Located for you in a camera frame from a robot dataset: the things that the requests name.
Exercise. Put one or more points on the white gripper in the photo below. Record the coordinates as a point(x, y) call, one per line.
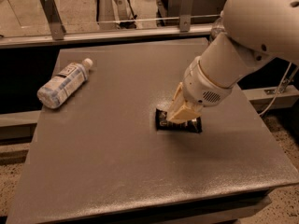
point(201, 87)

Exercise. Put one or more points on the black rxbar chocolate wrapper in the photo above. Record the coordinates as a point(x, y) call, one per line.
point(191, 126)

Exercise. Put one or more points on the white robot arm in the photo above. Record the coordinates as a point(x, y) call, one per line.
point(255, 32)

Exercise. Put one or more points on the clear water bottle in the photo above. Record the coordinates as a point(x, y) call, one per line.
point(216, 29)

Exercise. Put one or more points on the blue labelled plastic bottle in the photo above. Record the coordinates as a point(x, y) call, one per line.
point(56, 91)

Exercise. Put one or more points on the grey metal rail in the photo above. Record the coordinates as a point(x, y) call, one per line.
point(86, 39)

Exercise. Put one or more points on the right metal bracket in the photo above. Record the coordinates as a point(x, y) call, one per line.
point(185, 15)

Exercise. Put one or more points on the metal bracket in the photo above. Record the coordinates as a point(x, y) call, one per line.
point(51, 12)
point(185, 15)

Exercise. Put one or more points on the left metal bracket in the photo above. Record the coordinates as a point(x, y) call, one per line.
point(51, 12)

